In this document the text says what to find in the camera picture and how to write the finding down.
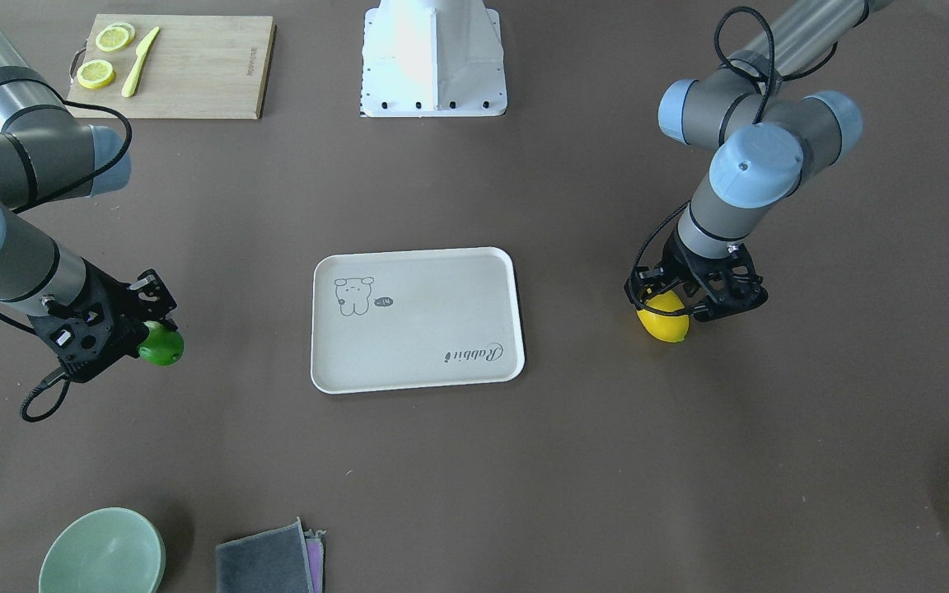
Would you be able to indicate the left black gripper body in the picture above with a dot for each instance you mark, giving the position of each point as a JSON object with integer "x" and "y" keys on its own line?
{"x": 683, "y": 262}

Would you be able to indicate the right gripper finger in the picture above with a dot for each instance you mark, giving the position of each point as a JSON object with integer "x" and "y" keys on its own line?
{"x": 153, "y": 300}

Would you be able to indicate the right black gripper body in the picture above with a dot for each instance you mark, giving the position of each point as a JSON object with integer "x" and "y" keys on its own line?
{"x": 114, "y": 298}

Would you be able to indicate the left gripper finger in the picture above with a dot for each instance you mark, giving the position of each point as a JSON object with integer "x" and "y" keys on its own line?
{"x": 645, "y": 283}
{"x": 728, "y": 300}

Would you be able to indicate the green lime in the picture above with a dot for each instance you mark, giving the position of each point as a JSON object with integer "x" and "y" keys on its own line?
{"x": 162, "y": 346}

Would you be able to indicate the yellow lemon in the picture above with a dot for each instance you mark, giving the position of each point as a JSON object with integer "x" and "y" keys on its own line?
{"x": 666, "y": 328}

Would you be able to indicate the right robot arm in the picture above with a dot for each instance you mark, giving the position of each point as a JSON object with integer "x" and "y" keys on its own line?
{"x": 46, "y": 155}

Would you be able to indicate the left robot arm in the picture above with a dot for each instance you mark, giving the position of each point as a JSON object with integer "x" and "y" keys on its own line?
{"x": 765, "y": 149}

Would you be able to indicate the cream rabbit print tray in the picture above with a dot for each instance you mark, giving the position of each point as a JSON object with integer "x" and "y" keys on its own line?
{"x": 415, "y": 319}

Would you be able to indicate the mint green bowl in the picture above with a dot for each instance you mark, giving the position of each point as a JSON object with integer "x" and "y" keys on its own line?
{"x": 106, "y": 550}

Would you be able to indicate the lower lemon slice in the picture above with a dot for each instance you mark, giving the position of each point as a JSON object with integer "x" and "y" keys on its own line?
{"x": 95, "y": 74}

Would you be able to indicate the lemon slice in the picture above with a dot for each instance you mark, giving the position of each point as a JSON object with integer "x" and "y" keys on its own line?
{"x": 115, "y": 36}
{"x": 95, "y": 74}

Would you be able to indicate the wooden cutting board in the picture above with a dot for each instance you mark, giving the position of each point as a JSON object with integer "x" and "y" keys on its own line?
{"x": 198, "y": 67}

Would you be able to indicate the yellow plastic knife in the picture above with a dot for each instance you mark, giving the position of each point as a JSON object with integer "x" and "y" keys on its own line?
{"x": 134, "y": 77}

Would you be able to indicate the upper lemon slice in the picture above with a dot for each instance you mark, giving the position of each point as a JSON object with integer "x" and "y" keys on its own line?
{"x": 115, "y": 36}

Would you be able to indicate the grey folded cloth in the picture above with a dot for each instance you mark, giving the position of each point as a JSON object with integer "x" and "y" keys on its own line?
{"x": 270, "y": 561}

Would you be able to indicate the purple cloth under grey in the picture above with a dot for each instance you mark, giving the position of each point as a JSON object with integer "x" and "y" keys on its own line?
{"x": 315, "y": 557}

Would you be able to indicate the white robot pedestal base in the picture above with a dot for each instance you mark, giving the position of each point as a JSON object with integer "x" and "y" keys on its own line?
{"x": 423, "y": 59}

